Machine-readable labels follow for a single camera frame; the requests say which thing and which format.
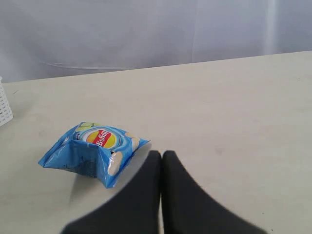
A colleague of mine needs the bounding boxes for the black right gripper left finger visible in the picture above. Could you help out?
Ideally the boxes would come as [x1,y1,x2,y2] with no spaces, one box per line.
[62,151,161,234]

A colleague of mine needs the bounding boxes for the white woven plastic basket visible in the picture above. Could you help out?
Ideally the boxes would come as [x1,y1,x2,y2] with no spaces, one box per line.
[0,77,13,126]

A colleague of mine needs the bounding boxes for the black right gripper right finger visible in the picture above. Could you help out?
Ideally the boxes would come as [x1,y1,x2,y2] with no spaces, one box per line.
[161,151,265,234]

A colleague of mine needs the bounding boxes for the blue snack chip bag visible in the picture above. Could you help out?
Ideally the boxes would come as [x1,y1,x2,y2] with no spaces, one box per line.
[38,122,148,188]

